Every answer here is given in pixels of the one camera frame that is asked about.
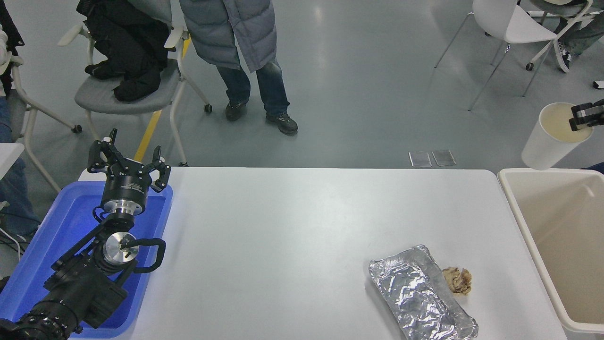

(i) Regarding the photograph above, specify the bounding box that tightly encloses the black clothing bundle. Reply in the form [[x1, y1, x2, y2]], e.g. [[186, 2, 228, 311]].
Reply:
[[75, 0, 171, 102]]

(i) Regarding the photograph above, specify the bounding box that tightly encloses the crumpled tan paper ball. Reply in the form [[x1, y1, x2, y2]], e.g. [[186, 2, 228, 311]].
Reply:
[[442, 267, 472, 296]]

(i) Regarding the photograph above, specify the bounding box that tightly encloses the white plastic chair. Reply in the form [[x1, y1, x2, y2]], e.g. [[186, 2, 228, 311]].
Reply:
[[434, 0, 560, 112]]

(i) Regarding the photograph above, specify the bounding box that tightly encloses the silver foil tray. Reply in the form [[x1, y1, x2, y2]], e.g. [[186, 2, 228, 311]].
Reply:
[[368, 244, 478, 340]]

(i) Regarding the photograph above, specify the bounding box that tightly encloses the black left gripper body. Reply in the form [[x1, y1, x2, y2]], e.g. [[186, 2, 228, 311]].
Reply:
[[102, 162, 152, 204]]

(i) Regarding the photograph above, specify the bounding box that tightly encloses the blue plastic tray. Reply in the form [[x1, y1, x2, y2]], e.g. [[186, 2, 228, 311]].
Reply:
[[0, 181, 173, 340]]

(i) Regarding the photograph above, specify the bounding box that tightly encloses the grey seat white-framed chair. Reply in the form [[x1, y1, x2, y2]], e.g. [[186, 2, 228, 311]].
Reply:
[[57, 21, 213, 167]]

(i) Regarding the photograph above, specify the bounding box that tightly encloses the white-framed castor chair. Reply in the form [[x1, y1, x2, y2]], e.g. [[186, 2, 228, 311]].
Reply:
[[525, 0, 596, 72]]

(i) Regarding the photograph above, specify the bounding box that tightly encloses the small white table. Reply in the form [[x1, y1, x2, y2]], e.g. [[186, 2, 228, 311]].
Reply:
[[0, 142, 25, 179]]

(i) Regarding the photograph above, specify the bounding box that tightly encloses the white paper cup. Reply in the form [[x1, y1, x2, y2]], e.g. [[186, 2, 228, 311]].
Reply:
[[521, 102, 594, 171]]

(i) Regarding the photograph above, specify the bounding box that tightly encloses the large pale bin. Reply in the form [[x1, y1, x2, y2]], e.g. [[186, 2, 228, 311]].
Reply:
[[497, 168, 604, 335]]

